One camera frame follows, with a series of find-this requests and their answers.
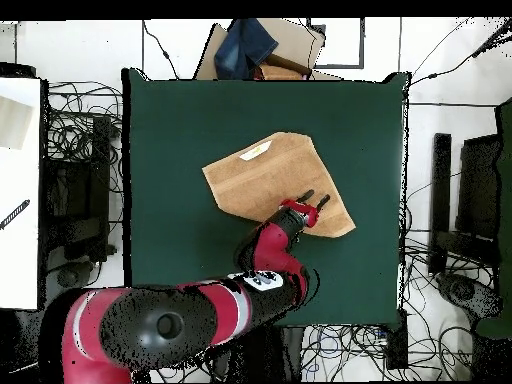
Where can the white desk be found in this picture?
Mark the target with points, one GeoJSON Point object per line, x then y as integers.
{"type": "Point", "coordinates": [20, 260]}

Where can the beige block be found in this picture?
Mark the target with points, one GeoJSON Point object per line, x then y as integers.
{"type": "Point", "coordinates": [14, 124]}

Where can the small black box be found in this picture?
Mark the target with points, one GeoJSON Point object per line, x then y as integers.
{"type": "Point", "coordinates": [396, 344]}

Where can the black round caster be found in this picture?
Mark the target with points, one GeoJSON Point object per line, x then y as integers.
{"type": "Point", "coordinates": [68, 276]}

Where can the black rectangular floor frame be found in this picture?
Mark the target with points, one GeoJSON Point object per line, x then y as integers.
{"type": "Point", "coordinates": [362, 44]}

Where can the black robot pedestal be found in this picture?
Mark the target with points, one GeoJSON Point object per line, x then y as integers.
{"type": "Point", "coordinates": [294, 352]}

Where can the dark green table cloth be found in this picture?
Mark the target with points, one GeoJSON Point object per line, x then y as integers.
{"type": "Point", "coordinates": [168, 120]}

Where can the wide black stand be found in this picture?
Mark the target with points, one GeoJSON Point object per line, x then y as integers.
{"type": "Point", "coordinates": [478, 188]}

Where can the black ridged tool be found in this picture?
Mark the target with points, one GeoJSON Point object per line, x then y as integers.
{"type": "Point", "coordinates": [14, 214]}

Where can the blue jeans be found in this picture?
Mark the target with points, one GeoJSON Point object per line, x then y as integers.
{"type": "Point", "coordinates": [240, 48]}

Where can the black equipment rack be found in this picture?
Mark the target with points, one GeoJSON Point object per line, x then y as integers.
{"type": "Point", "coordinates": [100, 180]}

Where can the tan terry towel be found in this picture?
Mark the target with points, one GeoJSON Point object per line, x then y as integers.
{"type": "Point", "coordinates": [272, 180]}

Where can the narrow black post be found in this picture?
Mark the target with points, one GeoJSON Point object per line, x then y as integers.
{"type": "Point", "coordinates": [440, 200]}

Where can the tan towel in box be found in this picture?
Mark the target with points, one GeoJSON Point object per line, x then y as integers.
{"type": "Point", "coordinates": [280, 73]}

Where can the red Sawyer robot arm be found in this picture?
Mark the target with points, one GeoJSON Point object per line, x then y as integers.
{"type": "Point", "coordinates": [160, 324]}

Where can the cardboard box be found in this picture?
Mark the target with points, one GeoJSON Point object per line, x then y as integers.
{"type": "Point", "coordinates": [296, 40]}

